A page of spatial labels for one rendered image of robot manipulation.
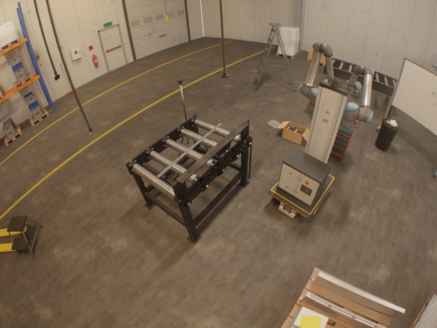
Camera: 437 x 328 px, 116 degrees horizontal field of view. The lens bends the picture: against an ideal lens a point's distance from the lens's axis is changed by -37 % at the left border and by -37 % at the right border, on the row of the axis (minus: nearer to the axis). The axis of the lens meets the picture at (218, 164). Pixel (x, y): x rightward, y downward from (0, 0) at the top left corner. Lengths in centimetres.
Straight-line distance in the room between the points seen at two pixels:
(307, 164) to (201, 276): 188
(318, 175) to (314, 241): 95
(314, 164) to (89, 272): 335
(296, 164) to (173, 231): 188
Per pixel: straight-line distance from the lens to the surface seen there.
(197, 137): 294
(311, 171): 265
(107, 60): 1121
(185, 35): 1416
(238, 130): 255
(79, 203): 419
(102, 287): 317
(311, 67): 279
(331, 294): 261
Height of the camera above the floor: 263
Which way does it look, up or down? 44 degrees down
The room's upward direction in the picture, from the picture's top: 5 degrees counter-clockwise
